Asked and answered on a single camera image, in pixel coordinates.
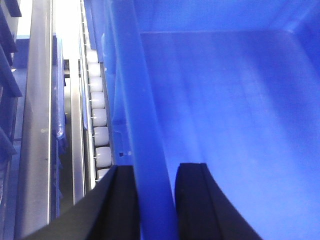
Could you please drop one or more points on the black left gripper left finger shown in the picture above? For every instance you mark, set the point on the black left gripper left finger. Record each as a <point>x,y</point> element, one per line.
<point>108,212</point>

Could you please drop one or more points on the blue bin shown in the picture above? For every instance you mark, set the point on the blue bin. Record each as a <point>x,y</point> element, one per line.
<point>59,139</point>
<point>234,84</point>

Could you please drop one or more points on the steel rack upright post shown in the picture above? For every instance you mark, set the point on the steel rack upright post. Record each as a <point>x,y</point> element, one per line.
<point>33,206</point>

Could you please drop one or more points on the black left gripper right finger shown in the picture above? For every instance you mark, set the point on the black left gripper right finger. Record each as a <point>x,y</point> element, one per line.
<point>203,210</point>

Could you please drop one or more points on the steel divider rail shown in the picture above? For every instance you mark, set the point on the steel divider rail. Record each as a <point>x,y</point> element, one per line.
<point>77,143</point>

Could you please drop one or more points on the white roller conveyor track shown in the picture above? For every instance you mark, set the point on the white roller conveyor track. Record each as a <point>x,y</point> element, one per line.
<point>101,153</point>

